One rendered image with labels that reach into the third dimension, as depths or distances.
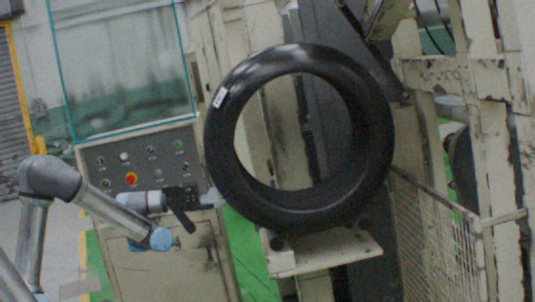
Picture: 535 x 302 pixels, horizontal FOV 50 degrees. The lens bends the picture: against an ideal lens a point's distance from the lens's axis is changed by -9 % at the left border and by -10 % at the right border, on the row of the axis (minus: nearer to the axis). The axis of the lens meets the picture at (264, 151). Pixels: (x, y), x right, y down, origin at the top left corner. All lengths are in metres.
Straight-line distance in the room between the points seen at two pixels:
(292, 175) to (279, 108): 0.24
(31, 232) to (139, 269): 0.97
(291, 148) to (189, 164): 0.57
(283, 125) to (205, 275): 0.82
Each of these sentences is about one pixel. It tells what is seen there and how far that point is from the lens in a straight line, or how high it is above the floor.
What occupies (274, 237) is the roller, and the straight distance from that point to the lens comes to 1.91.
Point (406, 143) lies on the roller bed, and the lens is 2.24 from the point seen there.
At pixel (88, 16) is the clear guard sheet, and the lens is 2.66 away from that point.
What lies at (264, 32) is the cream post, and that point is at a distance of 2.21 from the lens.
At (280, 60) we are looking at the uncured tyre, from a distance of 1.83.
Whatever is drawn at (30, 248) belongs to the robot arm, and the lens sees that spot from 1.86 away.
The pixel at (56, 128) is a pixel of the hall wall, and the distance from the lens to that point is 10.85.
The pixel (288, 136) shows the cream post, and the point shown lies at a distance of 2.23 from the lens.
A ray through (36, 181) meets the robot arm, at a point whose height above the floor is 1.27.
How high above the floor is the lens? 1.47
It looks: 9 degrees down
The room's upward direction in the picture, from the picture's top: 12 degrees counter-clockwise
